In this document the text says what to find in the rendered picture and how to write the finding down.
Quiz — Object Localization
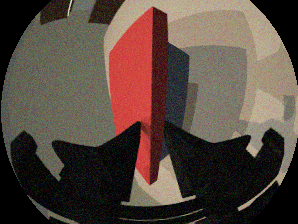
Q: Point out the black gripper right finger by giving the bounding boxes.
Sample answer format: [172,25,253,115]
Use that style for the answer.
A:
[164,120,251,198]

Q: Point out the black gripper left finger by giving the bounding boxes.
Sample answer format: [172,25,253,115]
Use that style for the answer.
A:
[52,121,141,202]

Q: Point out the red lid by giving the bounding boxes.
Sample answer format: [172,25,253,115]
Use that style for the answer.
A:
[109,7,169,185]

